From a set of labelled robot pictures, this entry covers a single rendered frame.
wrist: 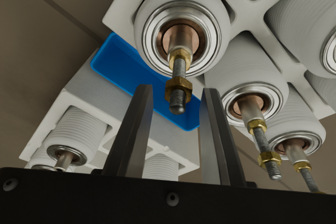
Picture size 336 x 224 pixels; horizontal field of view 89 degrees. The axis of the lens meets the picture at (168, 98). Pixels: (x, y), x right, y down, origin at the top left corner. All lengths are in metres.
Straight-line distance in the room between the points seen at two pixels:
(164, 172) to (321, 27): 0.40
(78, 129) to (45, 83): 0.33
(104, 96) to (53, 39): 0.23
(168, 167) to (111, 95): 0.23
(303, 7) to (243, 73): 0.08
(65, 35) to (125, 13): 0.30
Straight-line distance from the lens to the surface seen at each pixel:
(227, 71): 0.22
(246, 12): 0.25
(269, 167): 0.19
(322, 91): 0.34
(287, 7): 0.26
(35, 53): 0.62
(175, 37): 0.16
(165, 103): 0.46
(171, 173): 0.47
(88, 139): 0.38
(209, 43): 0.17
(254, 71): 0.21
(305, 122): 0.30
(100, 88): 0.41
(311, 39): 0.21
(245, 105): 0.22
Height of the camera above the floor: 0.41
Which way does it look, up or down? 48 degrees down
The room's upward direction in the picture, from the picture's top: 173 degrees counter-clockwise
